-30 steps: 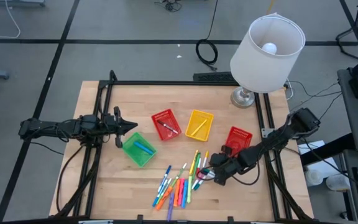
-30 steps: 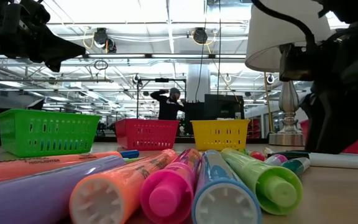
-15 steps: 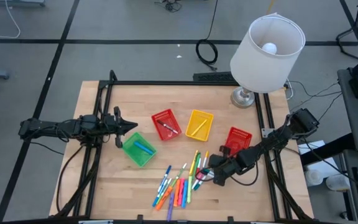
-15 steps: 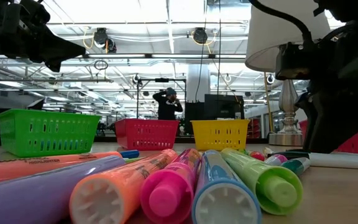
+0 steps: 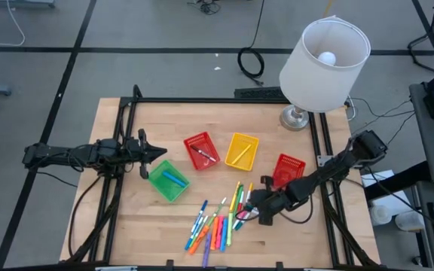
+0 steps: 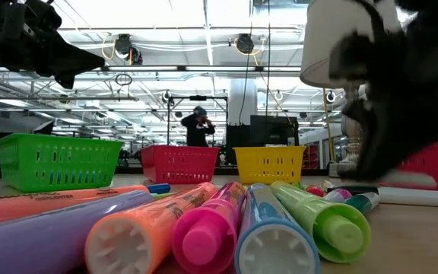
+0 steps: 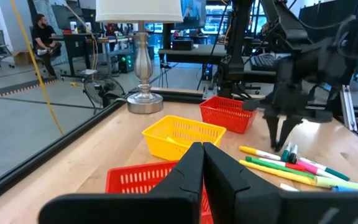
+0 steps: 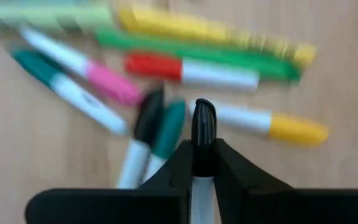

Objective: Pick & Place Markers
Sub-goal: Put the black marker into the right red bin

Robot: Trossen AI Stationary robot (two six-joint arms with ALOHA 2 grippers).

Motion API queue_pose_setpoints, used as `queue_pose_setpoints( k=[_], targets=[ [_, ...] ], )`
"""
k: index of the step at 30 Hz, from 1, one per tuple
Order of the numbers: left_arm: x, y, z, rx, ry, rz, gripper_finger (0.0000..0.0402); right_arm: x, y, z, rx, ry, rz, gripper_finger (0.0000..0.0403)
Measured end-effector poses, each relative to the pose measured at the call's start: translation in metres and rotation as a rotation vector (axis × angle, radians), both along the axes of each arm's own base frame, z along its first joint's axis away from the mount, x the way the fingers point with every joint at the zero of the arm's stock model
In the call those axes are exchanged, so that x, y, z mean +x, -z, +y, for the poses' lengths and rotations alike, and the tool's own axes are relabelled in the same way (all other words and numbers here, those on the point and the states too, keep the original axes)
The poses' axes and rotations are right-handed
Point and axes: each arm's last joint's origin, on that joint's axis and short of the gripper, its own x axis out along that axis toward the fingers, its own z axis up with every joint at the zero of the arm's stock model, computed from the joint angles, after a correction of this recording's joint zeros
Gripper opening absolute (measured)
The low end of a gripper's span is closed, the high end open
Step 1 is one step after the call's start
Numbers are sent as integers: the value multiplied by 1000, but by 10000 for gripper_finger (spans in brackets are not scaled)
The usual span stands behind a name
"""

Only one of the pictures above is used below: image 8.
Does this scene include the green slim highlighter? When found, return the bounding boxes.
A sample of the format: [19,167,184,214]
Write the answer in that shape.
[95,28,303,83]

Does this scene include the red-cap Sharpie marker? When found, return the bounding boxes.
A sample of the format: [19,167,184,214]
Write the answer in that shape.
[123,52,260,91]

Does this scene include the green-cap Sharpie marker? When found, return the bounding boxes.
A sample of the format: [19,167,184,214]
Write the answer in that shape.
[141,98,188,184]

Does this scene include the black-cap Sharpie marker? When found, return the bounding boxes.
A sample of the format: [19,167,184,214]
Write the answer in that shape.
[116,86,166,190]
[190,98,218,224]

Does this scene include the teal-cap Sharpie marker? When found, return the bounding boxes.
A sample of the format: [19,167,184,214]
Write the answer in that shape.
[10,48,129,136]

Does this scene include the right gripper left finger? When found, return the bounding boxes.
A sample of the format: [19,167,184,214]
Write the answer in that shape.
[25,139,194,224]

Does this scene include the pink-cap Sharpie marker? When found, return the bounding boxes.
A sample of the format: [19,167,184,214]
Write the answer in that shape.
[19,26,144,106]

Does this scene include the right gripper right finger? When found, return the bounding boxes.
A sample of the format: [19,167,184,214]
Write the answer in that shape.
[213,139,358,224]

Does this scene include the light green fat highlighter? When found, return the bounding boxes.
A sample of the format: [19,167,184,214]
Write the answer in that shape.
[0,4,113,32]

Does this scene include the yellow slim highlighter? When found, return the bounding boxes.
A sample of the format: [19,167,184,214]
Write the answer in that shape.
[116,7,318,66]

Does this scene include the yellow-cap Sharpie marker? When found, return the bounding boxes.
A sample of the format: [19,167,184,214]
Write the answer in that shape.
[187,99,329,147]

